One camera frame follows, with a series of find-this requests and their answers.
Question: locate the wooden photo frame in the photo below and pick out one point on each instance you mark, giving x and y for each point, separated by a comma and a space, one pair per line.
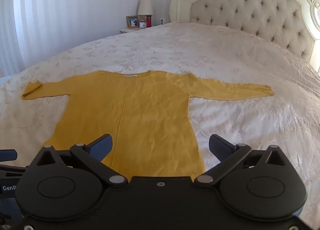
132, 21

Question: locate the cream tufted headboard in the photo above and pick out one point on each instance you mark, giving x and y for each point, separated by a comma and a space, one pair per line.
257, 3

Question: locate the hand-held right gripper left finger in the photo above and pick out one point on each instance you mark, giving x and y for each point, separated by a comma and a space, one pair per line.
102, 145

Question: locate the table lamp with cream shade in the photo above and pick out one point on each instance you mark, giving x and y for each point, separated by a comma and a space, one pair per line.
145, 7

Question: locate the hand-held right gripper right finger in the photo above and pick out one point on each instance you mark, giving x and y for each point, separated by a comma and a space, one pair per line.
220, 147

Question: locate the small white clock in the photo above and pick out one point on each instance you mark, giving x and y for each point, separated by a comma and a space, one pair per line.
143, 24

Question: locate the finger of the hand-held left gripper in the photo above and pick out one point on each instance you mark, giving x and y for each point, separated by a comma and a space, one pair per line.
8, 154

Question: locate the bed with cream floral bedspread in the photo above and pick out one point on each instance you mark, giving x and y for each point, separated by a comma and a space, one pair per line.
225, 57

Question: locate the yellow knit sweater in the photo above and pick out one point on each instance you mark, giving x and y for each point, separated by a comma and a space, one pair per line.
152, 125

